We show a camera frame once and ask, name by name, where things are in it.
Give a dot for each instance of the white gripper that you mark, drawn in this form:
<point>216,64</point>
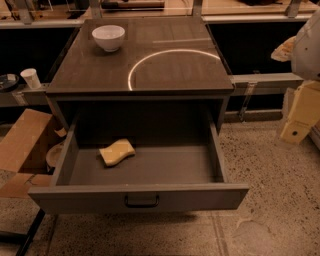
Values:
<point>307,53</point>

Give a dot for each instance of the yellow sponge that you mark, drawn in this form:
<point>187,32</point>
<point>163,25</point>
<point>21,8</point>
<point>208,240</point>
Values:
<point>116,152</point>

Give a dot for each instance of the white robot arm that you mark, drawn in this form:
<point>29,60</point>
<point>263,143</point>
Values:
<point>303,51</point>

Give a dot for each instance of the white ceramic bowl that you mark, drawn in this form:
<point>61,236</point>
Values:
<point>109,37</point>

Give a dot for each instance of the round tan plate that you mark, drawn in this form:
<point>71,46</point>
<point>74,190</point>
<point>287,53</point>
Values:
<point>53,155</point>

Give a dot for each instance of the brown cardboard box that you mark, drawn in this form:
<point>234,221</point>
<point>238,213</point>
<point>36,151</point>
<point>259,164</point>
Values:
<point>23,152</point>

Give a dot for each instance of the white paper cup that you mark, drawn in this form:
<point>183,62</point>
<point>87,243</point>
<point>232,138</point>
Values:
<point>31,78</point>

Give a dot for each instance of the black floor stand leg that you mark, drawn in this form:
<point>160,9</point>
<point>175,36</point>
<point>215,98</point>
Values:
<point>23,240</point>

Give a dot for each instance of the grey metal shelf rail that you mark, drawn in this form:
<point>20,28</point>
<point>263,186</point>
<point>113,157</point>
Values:
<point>264,84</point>

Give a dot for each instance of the black drawer handle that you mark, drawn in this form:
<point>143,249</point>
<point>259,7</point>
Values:
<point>140,202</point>

